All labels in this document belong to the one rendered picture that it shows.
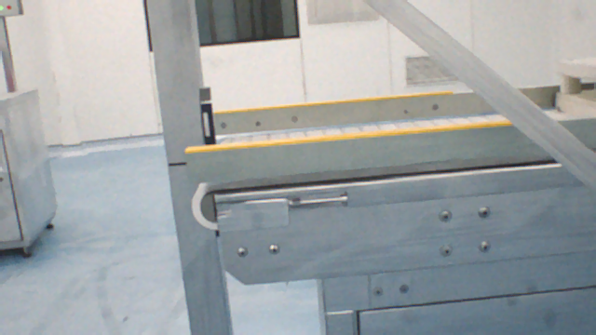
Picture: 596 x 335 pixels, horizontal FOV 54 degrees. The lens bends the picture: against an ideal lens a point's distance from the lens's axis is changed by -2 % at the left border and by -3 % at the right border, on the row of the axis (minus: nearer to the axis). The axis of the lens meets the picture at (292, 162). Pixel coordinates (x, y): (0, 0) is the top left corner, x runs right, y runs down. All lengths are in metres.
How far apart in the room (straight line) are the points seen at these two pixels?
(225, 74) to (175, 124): 4.74
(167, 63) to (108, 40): 4.79
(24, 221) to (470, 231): 2.57
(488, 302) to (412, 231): 0.16
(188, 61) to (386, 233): 0.40
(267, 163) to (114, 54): 5.10
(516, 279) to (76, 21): 5.24
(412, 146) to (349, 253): 0.12
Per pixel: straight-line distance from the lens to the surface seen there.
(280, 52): 5.64
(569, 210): 0.67
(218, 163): 0.58
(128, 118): 5.68
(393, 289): 0.68
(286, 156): 0.58
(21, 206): 3.00
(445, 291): 0.70
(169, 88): 0.87
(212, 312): 0.96
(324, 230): 0.60
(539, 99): 0.92
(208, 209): 0.61
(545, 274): 0.73
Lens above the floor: 0.95
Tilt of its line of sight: 13 degrees down
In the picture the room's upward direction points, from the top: 5 degrees counter-clockwise
